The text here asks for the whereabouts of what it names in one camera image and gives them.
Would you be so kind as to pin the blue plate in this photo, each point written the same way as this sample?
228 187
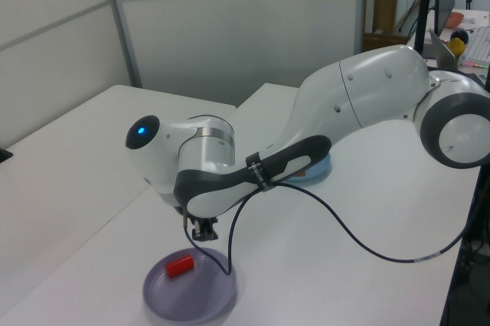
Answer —
319 171

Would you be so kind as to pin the dark blue ball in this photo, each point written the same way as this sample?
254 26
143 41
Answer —
460 35

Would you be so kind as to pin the orange bowl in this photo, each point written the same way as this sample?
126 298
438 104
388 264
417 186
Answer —
455 20

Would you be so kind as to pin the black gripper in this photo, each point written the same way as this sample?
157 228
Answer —
204 228

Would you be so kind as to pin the black table clamp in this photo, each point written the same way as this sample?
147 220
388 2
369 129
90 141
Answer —
4 154

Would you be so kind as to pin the grey partition post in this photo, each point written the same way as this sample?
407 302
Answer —
360 4
120 16

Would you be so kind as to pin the dark table side frame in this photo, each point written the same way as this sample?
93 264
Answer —
461 261

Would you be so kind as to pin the brown wooden cabinet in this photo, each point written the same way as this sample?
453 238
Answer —
384 4

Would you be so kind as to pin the yellow ball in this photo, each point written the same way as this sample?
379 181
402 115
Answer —
457 48

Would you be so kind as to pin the white keyboard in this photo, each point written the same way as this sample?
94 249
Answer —
480 46

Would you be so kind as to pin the purple plate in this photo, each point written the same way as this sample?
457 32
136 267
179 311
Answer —
189 299

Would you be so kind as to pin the silver laptop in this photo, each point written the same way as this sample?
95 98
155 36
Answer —
444 54

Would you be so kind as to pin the black stand pole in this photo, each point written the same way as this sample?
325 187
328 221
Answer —
487 79

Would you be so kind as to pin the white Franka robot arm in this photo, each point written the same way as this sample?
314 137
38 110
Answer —
344 104

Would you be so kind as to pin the red cylinder block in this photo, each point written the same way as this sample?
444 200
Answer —
180 266

